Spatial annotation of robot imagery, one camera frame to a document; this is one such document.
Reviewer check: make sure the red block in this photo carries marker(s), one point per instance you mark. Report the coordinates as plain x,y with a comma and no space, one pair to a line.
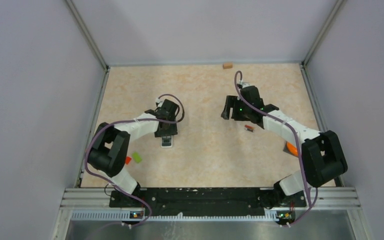
128,160

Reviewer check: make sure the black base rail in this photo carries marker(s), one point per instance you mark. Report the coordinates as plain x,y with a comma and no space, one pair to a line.
207,201

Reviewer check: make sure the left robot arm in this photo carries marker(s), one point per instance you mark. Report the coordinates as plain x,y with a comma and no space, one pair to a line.
109,147

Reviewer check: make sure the orange tape roll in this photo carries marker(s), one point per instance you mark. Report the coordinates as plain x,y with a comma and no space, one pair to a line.
290,148

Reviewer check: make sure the green block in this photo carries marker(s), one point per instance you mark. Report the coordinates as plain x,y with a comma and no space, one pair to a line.
136,157

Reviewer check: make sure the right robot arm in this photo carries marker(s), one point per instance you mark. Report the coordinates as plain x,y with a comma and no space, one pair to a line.
320,154

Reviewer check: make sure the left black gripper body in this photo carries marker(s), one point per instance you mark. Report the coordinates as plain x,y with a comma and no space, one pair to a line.
171,130

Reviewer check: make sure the white remote control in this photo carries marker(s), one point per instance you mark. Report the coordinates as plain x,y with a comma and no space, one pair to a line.
167,141

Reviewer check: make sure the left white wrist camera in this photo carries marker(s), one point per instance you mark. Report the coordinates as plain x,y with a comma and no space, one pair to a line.
161,105

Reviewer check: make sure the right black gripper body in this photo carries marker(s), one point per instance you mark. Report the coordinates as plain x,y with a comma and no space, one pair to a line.
240,111

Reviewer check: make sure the brown wooden block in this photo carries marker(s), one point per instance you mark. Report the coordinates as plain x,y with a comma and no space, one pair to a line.
227,65

